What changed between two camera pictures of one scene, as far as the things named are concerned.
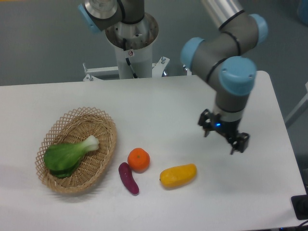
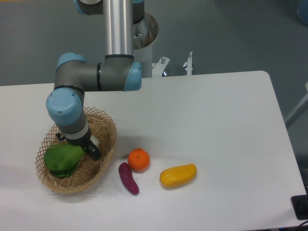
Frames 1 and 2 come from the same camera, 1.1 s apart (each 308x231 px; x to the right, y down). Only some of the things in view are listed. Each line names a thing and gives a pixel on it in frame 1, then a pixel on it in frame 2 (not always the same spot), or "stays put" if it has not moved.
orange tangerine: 139,160 stays put
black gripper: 238,142 → 90,148
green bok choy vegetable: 61,159 stays put
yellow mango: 177,175 stays put
